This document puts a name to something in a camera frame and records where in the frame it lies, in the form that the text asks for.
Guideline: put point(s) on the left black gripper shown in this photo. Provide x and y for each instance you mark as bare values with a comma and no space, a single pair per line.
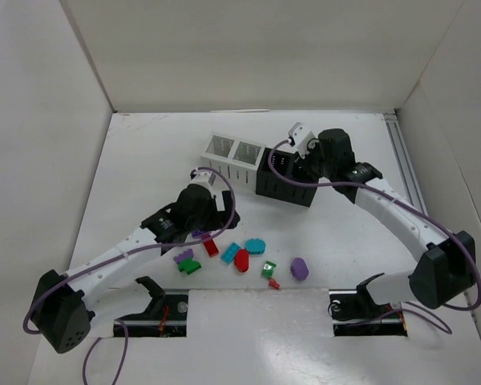
223,216

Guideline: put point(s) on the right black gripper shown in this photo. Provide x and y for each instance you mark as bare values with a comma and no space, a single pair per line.
309,159

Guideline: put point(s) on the red rectangular lego brick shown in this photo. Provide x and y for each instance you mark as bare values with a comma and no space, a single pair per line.
211,248

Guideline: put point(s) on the teal round lego piece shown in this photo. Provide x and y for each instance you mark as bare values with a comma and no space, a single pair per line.
255,246

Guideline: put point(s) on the blue rectangular lego brick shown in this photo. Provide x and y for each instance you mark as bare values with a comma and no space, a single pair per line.
229,254

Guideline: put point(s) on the purple studded lego brick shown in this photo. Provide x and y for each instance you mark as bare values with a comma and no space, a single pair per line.
188,254

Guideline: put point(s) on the green notched lego brick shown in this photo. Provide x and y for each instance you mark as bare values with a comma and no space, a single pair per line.
189,266

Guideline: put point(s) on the purple oval lego piece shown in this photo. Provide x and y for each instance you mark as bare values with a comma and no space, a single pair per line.
299,269

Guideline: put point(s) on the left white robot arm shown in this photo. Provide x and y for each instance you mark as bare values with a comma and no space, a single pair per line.
67,306

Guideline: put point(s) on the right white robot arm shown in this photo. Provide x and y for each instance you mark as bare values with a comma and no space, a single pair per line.
445,261

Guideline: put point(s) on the white double container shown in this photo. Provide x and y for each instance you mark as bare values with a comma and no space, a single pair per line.
235,158

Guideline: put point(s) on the red oval lego piece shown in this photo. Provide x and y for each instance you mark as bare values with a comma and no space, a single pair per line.
241,261

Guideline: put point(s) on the green square lego brick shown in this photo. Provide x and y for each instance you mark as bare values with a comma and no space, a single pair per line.
268,270

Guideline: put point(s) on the small red lego piece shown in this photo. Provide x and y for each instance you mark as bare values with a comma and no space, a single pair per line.
273,284

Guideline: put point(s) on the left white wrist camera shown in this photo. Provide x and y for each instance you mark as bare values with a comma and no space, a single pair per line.
204,178

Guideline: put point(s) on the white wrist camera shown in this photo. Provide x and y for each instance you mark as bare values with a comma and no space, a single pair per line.
299,138
204,178

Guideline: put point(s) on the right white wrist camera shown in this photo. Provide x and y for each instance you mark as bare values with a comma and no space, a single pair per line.
299,138

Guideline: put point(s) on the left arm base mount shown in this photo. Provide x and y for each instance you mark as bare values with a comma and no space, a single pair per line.
165,315

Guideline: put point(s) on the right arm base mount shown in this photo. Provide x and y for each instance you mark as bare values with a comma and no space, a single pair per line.
354,313

